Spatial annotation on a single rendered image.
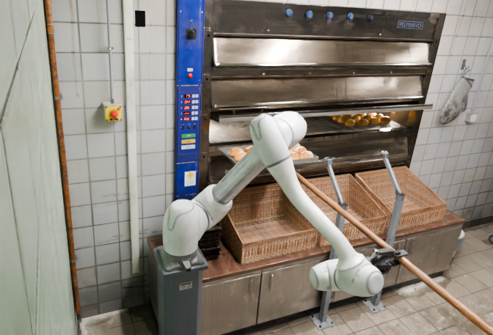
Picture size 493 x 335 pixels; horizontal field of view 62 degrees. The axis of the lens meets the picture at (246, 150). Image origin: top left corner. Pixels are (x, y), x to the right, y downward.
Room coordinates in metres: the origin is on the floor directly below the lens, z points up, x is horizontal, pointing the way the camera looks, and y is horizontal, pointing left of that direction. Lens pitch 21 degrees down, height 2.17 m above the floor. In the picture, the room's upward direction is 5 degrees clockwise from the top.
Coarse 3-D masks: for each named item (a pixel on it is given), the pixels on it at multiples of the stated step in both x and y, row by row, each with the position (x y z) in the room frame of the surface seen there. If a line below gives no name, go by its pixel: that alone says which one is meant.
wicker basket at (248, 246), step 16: (240, 192) 2.58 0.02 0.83; (256, 192) 2.64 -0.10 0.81; (272, 192) 2.69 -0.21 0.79; (256, 208) 2.61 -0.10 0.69; (272, 208) 2.67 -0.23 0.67; (288, 208) 2.66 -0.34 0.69; (224, 224) 2.35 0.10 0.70; (240, 224) 2.53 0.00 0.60; (256, 224) 2.56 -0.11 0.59; (272, 224) 2.58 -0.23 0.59; (288, 224) 2.60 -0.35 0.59; (304, 224) 2.47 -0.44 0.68; (224, 240) 2.33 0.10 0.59; (240, 240) 2.13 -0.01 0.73; (256, 240) 2.14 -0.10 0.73; (272, 240) 2.19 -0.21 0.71; (288, 240) 2.25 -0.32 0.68; (304, 240) 2.30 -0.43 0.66; (240, 256) 2.12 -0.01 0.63; (256, 256) 2.15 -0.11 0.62; (272, 256) 2.20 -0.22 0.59
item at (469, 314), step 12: (300, 180) 2.08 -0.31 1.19; (336, 204) 1.80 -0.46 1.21; (348, 216) 1.70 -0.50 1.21; (360, 228) 1.61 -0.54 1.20; (408, 264) 1.36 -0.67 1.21; (420, 276) 1.29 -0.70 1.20; (432, 288) 1.24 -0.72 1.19; (456, 300) 1.16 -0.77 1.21; (468, 312) 1.11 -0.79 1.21; (480, 324) 1.07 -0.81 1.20
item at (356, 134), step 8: (384, 128) 3.24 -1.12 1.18; (392, 128) 3.26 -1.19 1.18; (400, 128) 3.27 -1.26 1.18; (408, 128) 3.29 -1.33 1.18; (304, 136) 2.87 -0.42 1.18; (312, 136) 2.89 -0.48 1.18; (320, 136) 2.90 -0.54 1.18; (328, 136) 2.93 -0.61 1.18; (336, 136) 2.96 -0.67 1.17; (344, 136) 3.00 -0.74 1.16; (352, 136) 3.03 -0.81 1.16; (360, 136) 3.07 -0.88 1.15; (368, 136) 3.10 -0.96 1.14; (216, 144) 2.56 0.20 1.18; (224, 144) 2.58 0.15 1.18; (232, 144) 2.59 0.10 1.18; (240, 144) 2.62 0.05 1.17; (248, 144) 2.64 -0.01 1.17
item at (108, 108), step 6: (108, 102) 2.24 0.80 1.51; (114, 102) 2.25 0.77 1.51; (120, 102) 2.26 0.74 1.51; (108, 108) 2.18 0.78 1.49; (114, 108) 2.20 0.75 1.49; (120, 108) 2.21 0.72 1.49; (108, 114) 2.18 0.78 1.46; (120, 114) 2.21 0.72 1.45; (108, 120) 2.18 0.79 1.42; (114, 120) 2.19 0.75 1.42; (120, 120) 2.21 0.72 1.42
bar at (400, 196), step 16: (320, 160) 2.46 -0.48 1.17; (336, 160) 2.51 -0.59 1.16; (384, 160) 2.68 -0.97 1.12; (336, 192) 2.36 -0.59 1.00; (400, 192) 2.52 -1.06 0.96; (400, 208) 2.49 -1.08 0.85; (336, 224) 2.30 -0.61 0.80; (336, 256) 2.29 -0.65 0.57; (368, 304) 2.50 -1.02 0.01; (320, 320) 2.29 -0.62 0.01
